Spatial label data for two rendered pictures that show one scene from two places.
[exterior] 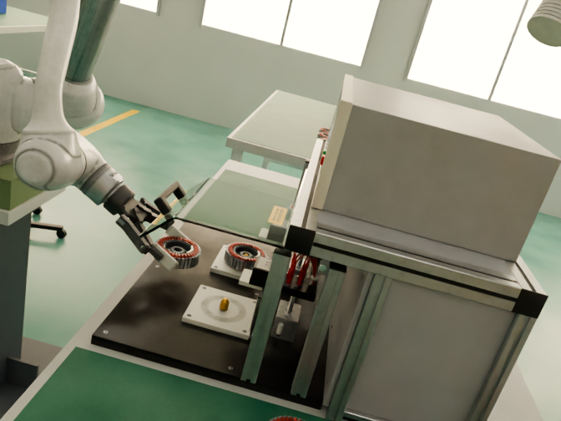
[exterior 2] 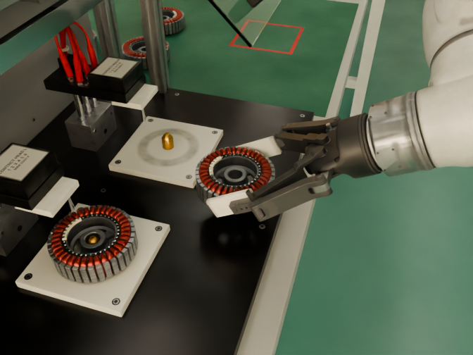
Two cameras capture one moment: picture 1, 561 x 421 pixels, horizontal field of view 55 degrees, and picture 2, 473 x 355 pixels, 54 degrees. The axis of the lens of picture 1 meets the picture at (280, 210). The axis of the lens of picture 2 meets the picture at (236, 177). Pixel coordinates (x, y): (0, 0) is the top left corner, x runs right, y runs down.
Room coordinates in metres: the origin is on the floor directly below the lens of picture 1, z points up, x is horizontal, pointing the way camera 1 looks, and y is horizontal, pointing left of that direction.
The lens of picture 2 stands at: (1.64, 0.35, 1.28)
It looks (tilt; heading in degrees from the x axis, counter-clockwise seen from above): 42 degrees down; 195
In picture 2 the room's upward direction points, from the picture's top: straight up
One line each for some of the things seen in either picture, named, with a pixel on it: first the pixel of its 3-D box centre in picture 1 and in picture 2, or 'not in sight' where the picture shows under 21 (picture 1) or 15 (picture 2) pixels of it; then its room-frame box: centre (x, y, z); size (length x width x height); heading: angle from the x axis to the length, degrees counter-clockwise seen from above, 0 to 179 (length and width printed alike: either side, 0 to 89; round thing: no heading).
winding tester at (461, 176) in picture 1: (417, 154); not in sight; (1.15, -0.26, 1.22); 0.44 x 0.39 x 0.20; 178
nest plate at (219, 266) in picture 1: (243, 265); (97, 253); (1.29, 0.06, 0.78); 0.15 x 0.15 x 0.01; 88
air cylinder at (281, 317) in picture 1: (285, 320); (91, 125); (1.04, -0.08, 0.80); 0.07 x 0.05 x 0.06; 178
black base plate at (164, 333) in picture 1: (238, 292); (130, 201); (1.17, 0.05, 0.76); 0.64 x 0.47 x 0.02; 178
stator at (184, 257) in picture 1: (177, 252); (235, 178); (1.16, 0.22, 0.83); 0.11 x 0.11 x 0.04
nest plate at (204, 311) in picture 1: (223, 310); (168, 148); (1.05, 0.07, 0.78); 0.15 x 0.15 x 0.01; 88
